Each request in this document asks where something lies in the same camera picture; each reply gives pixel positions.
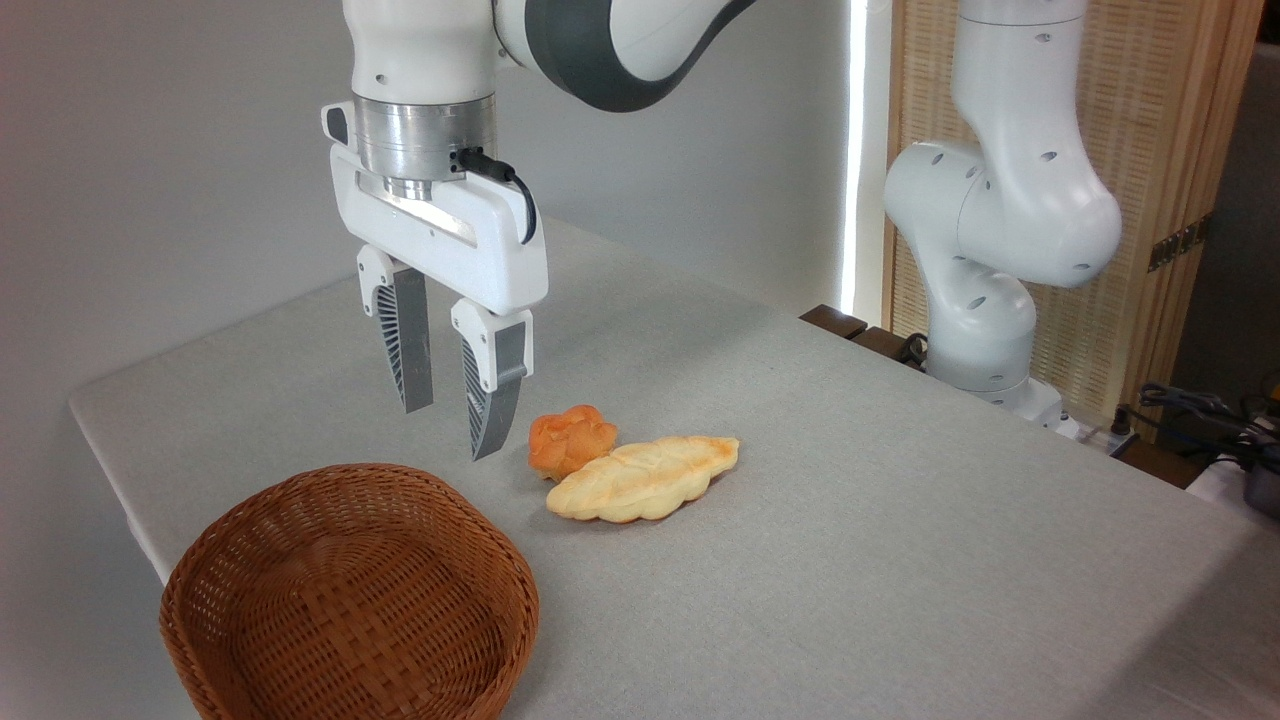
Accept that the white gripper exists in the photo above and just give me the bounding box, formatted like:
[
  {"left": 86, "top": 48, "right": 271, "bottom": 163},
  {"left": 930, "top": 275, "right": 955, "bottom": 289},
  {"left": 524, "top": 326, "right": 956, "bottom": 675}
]
[{"left": 322, "top": 100, "right": 549, "bottom": 462}]

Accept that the small orange bread roll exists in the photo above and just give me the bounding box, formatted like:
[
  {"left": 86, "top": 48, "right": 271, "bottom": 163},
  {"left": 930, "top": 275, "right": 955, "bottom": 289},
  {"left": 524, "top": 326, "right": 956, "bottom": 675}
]
[{"left": 527, "top": 404, "right": 620, "bottom": 482}]

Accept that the long pale braided bread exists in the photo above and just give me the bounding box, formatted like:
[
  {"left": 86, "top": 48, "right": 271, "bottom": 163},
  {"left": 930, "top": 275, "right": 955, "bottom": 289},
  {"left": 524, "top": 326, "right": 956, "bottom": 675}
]
[{"left": 545, "top": 435, "right": 741, "bottom": 524}]

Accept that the brown woven wicker basket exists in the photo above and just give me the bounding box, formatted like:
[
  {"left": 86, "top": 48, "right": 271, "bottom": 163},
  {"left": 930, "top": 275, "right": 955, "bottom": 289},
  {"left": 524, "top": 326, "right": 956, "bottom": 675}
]
[{"left": 159, "top": 462, "right": 541, "bottom": 720}]

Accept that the dark wooden board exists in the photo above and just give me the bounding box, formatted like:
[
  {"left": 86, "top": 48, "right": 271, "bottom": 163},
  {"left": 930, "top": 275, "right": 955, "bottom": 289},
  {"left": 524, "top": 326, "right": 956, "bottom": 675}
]
[{"left": 800, "top": 304, "right": 931, "bottom": 371}]

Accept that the bamboo folding screen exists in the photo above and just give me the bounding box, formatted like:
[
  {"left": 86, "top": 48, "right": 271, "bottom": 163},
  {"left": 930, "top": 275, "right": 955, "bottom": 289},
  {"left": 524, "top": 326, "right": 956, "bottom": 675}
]
[{"left": 882, "top": 0, "right": 1266, "bottom": 431}]

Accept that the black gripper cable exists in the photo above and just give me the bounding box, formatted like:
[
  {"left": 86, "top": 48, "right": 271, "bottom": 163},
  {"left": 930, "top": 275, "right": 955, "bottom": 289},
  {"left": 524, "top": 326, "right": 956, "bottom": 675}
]
[{"left": 452, "top": 147, "right": 539, "bottom": 246}]

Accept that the black cable bundle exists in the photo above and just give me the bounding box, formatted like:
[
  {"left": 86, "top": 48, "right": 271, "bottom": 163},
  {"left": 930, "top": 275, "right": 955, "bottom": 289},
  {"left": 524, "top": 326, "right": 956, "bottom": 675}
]
[{"left": 1138, "top": 382, "right": 1280, "bottom": 519}]

